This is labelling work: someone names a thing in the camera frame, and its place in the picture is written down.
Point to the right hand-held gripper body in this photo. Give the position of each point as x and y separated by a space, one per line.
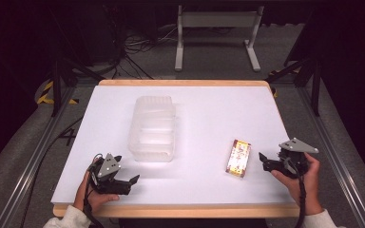
293 158

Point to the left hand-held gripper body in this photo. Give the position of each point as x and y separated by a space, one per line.
107 167

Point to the person's right hand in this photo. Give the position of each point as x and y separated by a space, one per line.
310 186

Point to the person's left hand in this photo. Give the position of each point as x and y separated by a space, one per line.
95 199

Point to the yellow red patterned packet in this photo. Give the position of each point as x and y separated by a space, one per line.
238 158

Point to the clear plastic container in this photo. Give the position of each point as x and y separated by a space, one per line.
153 129

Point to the wooden table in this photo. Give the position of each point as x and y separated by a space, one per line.
183 210

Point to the white table sheet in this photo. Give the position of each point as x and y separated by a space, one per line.
202 126

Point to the black metal stand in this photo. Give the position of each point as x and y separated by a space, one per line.
315 85
57 85

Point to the yellow black hazard tape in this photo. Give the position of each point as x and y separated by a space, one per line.
46 95

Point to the white metal stand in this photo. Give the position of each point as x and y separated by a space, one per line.
218 20

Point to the aluminium floor rail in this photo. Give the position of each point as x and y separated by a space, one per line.
332 152
28 171

